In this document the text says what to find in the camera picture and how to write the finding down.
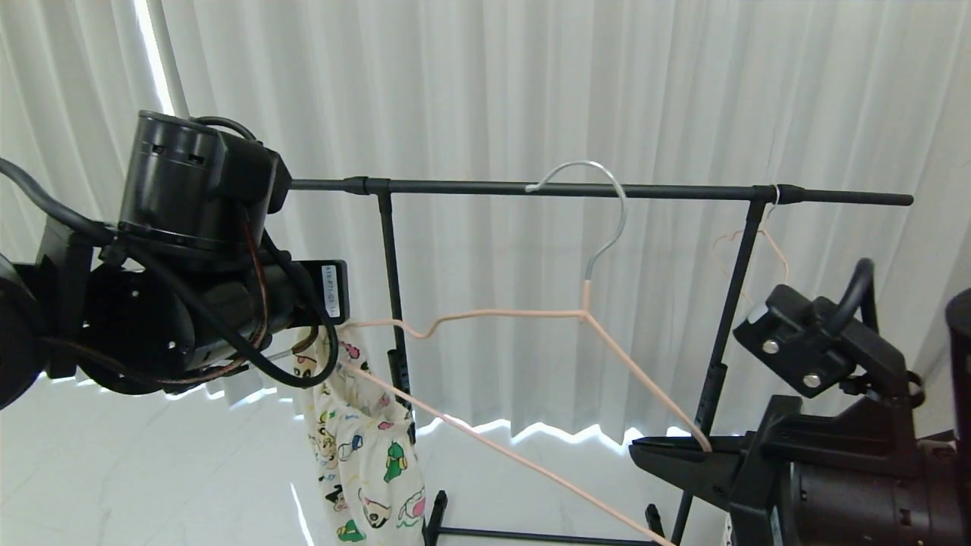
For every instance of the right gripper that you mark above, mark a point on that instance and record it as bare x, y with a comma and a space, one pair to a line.
872, 500

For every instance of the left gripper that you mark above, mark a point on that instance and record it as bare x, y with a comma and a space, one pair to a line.
190, 318

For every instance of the pink clothes hanger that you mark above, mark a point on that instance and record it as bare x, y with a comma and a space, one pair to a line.
586, 297
786, 264

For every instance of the cream printed garment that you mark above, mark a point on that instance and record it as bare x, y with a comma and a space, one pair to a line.
364, 455

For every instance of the black clothes rack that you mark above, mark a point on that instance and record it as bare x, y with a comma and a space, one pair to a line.
493, 186

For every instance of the white curtain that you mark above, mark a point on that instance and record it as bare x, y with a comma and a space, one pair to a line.
493, 98

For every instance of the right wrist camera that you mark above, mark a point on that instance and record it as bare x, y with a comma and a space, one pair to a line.
819, 341

